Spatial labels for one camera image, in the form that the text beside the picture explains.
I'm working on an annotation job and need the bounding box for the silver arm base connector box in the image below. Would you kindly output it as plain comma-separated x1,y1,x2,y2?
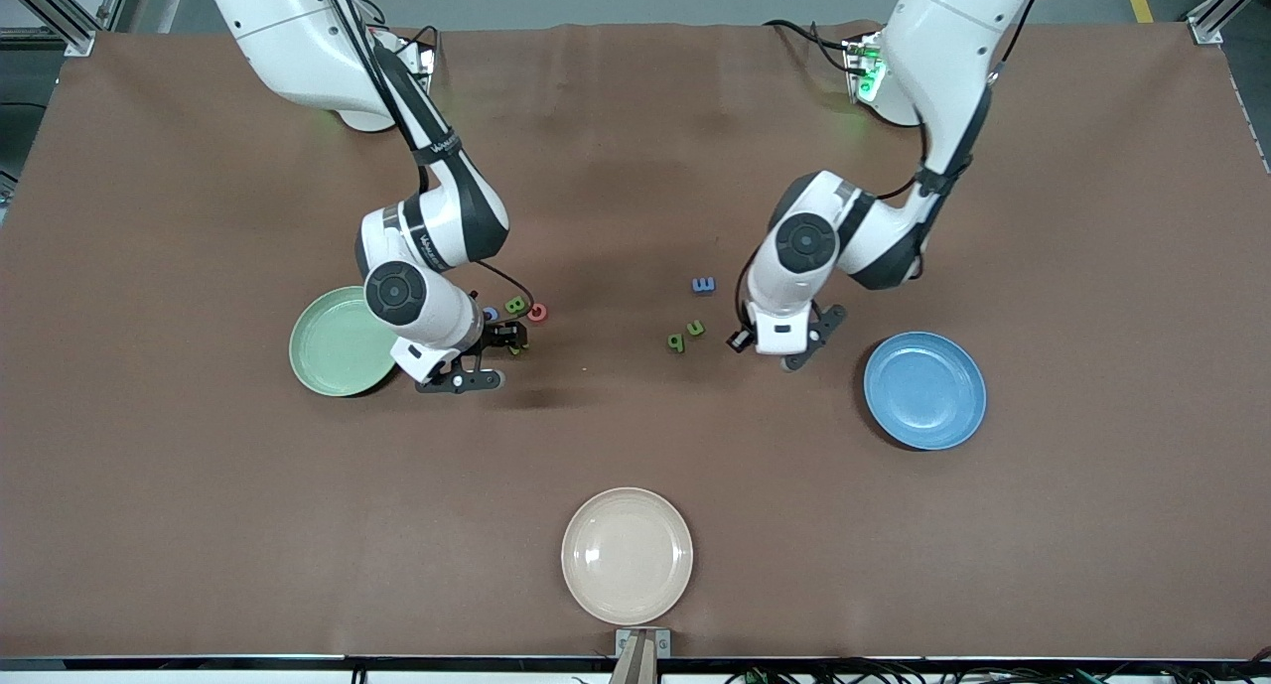
844,34,889,104

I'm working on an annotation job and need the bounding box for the blue plate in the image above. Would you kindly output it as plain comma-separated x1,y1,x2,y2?
862,331,988,452

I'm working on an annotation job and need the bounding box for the light green plate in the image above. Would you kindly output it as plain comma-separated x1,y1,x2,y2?
288,285,403,399

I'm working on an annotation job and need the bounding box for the beige plate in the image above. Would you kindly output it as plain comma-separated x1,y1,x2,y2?
560,486,694,626

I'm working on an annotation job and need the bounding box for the brown table cover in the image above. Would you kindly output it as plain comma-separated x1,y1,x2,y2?
0,21,1271,660

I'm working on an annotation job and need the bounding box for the black arm base cable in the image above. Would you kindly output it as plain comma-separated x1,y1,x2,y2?
763,19,855,75

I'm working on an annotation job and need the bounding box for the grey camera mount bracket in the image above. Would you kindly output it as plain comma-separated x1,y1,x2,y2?
612,627,673,684

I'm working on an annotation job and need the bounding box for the black table edge rail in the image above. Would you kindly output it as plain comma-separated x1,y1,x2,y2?
0,653,1271,673

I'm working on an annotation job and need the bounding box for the aluminium frame profile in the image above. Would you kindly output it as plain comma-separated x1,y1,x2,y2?
1187,0,1271,46
0,0,135,58

